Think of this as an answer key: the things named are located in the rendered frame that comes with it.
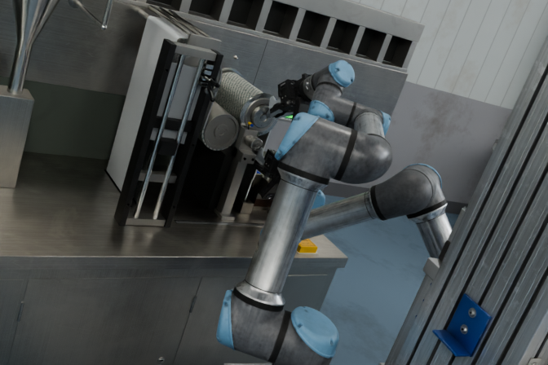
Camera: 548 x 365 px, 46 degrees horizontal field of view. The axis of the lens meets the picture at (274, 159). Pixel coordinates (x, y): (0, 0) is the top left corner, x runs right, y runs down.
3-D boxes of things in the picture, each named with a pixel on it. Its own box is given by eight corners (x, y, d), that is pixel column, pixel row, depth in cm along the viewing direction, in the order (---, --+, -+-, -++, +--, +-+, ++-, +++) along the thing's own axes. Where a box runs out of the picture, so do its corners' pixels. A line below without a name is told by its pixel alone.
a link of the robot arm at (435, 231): (461, 365, 173) (381, 178, 175) (469, 342, 187) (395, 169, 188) (504, 354, 168) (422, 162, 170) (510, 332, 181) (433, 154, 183)
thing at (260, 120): (251, 112, 201) (271, 103, 204) (248, 109, 203) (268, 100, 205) (255, 131, 205) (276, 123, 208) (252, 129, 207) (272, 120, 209)
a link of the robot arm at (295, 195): (271, 372, 136) (360, 129, 133) (205, 349, 136) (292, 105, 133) (273, 353, 148) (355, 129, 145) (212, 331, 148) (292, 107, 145)
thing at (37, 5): (-28, 190, 174) (14, -18, 157) (-35, 167, 184) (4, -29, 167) (26, 193, 182) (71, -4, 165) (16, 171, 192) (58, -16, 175)
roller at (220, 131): (199, 147, 200) (210, 112, 196) (169, 116, 219) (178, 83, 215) (232, 151, 207) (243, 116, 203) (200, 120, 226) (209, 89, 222)
